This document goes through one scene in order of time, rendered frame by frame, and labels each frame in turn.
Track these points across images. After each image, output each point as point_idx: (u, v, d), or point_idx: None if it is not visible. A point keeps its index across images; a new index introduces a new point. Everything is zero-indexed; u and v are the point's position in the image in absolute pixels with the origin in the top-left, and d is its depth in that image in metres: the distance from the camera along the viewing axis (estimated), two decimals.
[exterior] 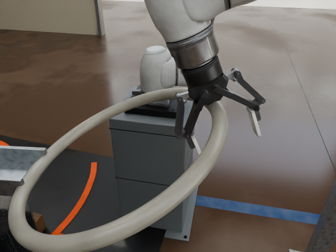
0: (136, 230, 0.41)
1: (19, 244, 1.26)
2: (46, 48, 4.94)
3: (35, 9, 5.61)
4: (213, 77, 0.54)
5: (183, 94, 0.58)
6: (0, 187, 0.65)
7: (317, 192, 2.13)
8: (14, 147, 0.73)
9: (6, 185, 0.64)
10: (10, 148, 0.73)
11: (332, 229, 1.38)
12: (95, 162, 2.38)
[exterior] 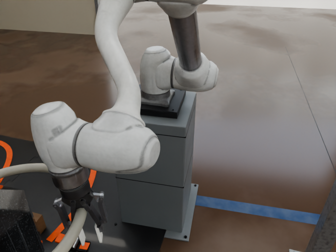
0: None
1: (19, 244, 1.26)
2: (46, 48, 4.94)
3: (35, 9, 5.61)
4: (77, 197, 0.73)
5: (58, 201, 0.77)
6: None
7: (317, 192, 2.13)
8: None
9: None
10: None
11: (332, 229, 1.38)
12: None
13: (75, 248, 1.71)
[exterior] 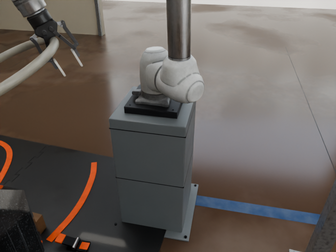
0: (3, 90, 0.82)
1: (19, 244, 1.26)
2: None
3: None
4: (45, 20, 0.98)
5: (32, 35, 1.01)
6: None
7: (317, 192, 2.13)
8: None
9: None
10: None
11: (332, 229, 1.38)
12: (95, 162, 2.38)
13: (75, 248, 1.71)
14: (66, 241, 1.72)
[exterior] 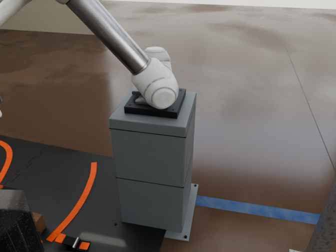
0: None
1: (19, 244, 1.26)
2: (46, 48, 4.94)
3: (35, 9, 5.61)
4: None
5: None
6: None
7: (317, 192, 2.13)
8: None
9: None
10: None
11: (332, 229, 1.38)
12: (95, 162, 2.38)
13: (75, 248, 1.71)
14: (66, 241, 1.72)
